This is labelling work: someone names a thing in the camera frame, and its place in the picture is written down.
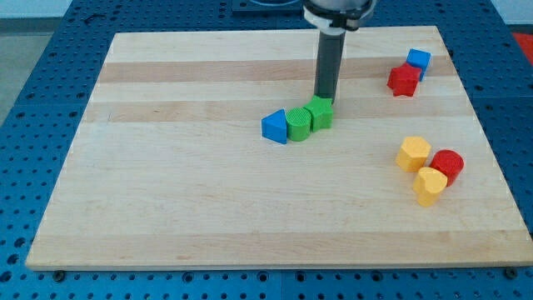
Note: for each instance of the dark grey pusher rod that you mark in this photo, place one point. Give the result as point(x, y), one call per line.
point(328, 63)

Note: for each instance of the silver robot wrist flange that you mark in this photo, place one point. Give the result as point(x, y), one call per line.
point(338, 16)

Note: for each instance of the green star block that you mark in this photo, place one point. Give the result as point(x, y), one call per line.
point(321, 112)

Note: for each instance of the red star block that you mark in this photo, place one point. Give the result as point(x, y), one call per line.
point(403, 80)

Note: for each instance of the green cylinder block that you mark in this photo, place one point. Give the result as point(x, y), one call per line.
point(298, 123)

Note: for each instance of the blue cube block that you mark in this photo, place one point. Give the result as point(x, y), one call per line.
point(419, 59)

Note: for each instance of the blue triangle block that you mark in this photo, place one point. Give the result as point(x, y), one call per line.
point(274, 127)

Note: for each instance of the yellow hexagon block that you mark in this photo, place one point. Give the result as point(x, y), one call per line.
point(413, 153)

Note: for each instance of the red cylinder block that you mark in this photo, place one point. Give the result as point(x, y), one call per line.
point(448, 162)

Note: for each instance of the yellow heart block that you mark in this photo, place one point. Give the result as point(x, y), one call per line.
point(428, 185)

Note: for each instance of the light wooden board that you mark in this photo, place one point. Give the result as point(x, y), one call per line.
point(168, 169)

